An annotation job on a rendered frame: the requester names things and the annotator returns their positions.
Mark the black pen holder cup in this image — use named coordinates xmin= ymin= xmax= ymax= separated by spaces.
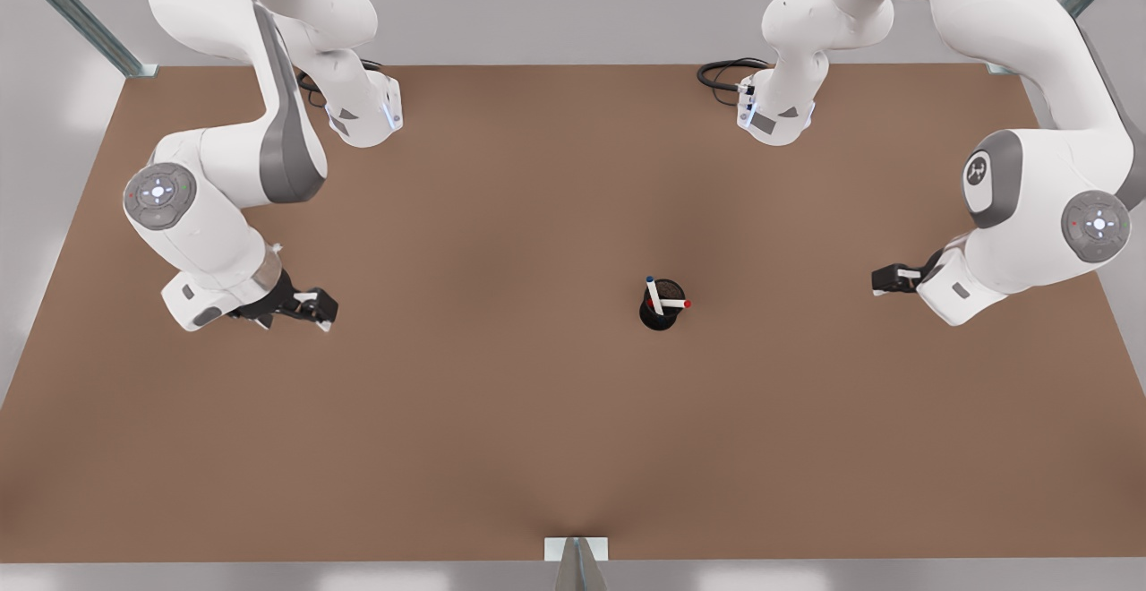
xmin=639 ymin=278 xmax=688 ymax=333

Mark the black cable loop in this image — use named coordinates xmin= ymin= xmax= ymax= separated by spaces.
xmin=697 ymin=57 xmax=773 ymax=109
xmin=295 ymin=58 xmax=386 ymax=110

